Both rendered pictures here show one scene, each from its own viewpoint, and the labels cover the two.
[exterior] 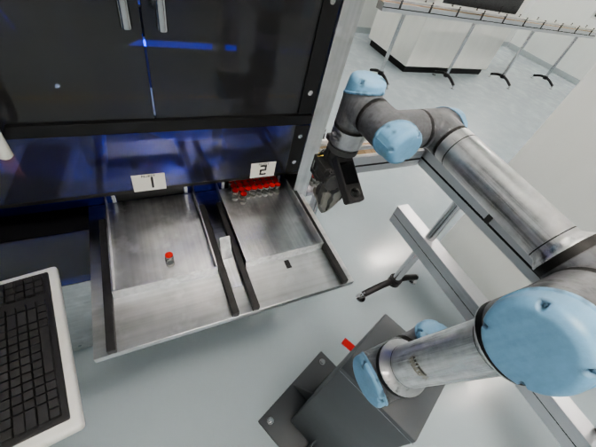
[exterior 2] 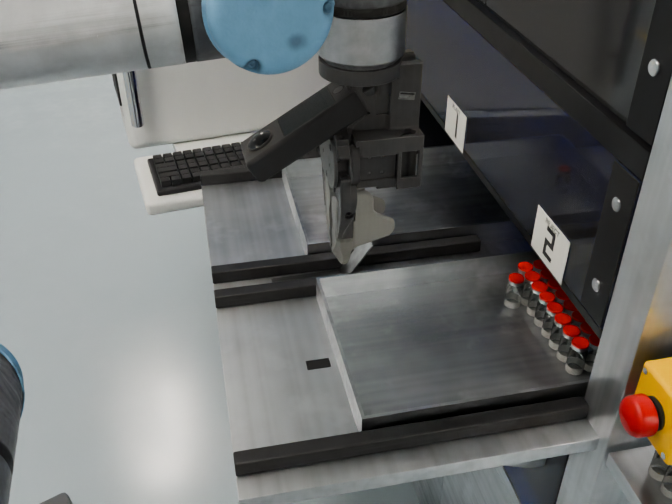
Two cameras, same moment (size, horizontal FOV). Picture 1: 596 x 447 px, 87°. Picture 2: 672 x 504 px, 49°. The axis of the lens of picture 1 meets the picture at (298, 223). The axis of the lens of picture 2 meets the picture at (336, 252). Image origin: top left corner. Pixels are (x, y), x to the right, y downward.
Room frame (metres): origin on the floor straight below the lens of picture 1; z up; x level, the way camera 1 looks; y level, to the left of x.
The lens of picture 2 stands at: (0.87, -0.61, 1.52)
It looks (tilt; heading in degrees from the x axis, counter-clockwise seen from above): 35 degrees down; 115
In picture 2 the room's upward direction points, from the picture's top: straight up
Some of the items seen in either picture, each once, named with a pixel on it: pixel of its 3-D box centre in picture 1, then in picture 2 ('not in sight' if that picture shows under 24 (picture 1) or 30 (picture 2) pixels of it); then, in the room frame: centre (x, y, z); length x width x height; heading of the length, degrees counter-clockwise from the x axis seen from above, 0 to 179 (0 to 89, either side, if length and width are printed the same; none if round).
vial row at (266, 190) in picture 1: (256, 191); (548, 315); (0.81, 0.17, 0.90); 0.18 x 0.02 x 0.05; 127
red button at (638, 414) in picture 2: not in sight; (643, 414); (0.93, -0.05, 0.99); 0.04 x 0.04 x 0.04; 37
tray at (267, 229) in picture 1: (267, 215); (467, 331); (0.72, 0.11, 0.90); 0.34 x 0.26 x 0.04; 37
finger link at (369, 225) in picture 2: (329, 194); (364, 229); (0.65, -0.06, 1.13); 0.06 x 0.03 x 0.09; 37
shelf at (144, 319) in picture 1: (222, 246); (380, 277); (0.57, 0.20, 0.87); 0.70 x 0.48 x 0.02; 127
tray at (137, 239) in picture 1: (159, 233); (396, 197); (0.52, 0.38, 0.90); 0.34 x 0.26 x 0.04; 37
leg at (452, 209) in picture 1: (421, 247); not in sight; (1.24, -0.69, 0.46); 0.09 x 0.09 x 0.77; 37
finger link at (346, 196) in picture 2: not in sight; (343, 193); (0.63, -0.07, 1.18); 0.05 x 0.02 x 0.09; 127
